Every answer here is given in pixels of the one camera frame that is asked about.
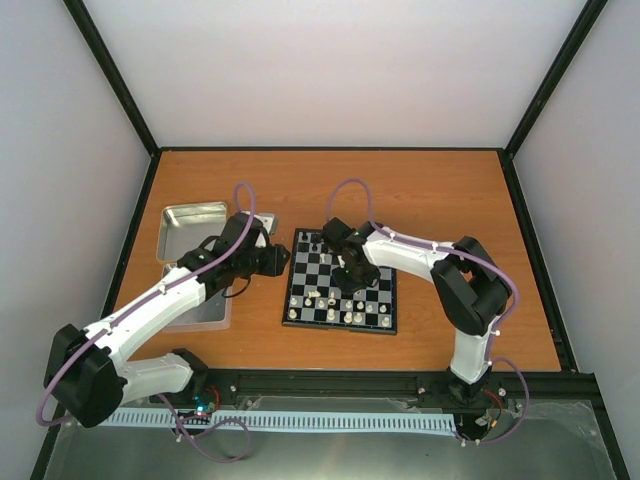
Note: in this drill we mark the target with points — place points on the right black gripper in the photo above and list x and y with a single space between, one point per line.
348 288

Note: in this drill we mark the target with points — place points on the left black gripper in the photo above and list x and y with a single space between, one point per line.
275 264

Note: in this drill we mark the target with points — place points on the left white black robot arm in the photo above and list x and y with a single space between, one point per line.
90 371

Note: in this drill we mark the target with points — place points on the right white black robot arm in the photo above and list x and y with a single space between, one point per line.
475 295

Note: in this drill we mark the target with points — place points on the black magnetic chess board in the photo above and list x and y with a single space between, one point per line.
307 273

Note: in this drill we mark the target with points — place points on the small electronics board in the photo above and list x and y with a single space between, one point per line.
206 403

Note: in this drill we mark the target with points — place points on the silver metal tin lid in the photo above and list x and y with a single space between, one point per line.
184 227

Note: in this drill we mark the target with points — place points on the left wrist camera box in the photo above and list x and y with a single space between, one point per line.
269 222

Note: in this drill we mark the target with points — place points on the light blue cable duct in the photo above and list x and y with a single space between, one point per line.
325 422

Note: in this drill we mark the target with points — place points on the black aluminium frame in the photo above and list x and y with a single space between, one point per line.
565 384

